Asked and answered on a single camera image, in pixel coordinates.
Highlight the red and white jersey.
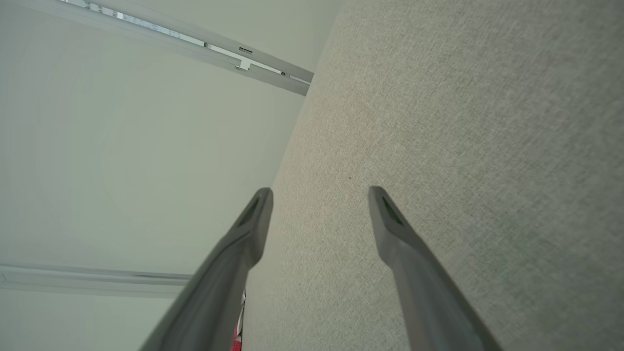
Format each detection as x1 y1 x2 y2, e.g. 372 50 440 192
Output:
229 292 246 351

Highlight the grey slotted metal partition post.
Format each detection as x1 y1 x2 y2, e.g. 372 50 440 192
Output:
58 0 315 97

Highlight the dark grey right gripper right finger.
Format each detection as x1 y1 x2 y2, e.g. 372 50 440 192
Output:
369 186 503 351

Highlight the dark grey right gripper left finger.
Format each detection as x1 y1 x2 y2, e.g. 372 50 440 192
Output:
139 188 273 351

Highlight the grey wall rail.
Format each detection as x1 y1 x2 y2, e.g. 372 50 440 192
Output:
0 265 193 299

